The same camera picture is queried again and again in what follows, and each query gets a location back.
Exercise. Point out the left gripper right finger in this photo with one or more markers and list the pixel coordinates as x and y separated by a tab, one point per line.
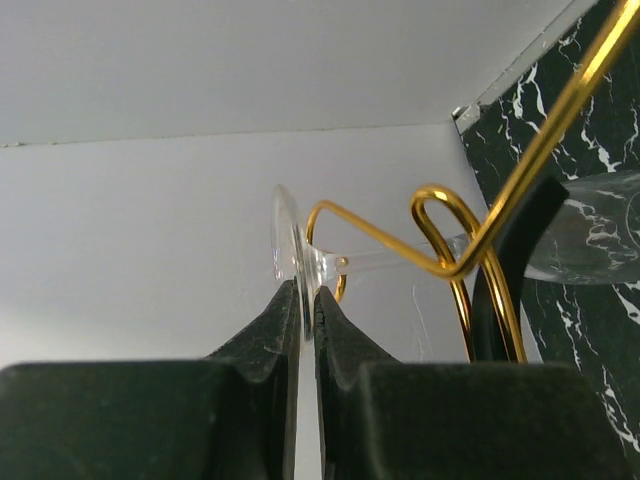
385	419

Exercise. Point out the gold wire wine glass rack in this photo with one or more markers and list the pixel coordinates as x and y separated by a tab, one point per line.
613	37

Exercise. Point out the clear wine glass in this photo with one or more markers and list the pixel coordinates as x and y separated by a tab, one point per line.
312	268

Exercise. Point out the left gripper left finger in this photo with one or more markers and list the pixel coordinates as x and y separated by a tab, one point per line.
229	415

